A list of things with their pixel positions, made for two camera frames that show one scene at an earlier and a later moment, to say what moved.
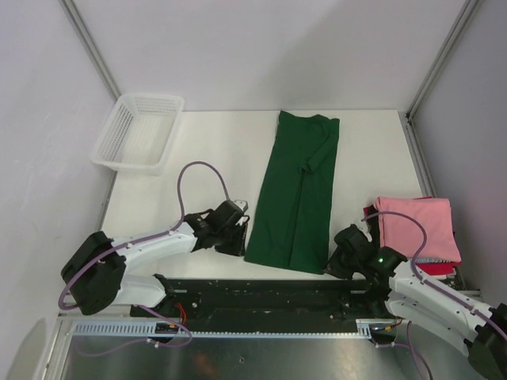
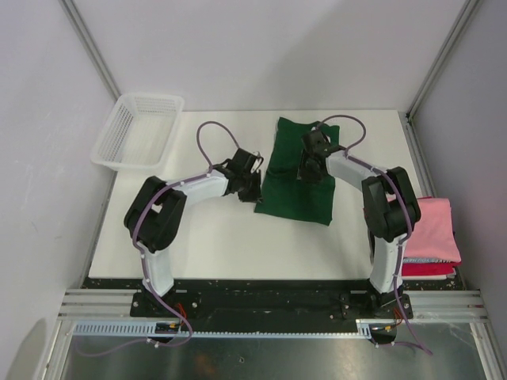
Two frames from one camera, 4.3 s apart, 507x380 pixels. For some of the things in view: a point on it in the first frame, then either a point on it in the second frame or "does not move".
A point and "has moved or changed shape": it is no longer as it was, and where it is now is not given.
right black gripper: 333,268 → 304,174
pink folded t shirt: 405,235 does not move
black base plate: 318,305 does not move
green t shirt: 291,222 has moved or changed shape
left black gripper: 238,247 → 256,195
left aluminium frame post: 92,47 does not move
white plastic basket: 137,132 does not move
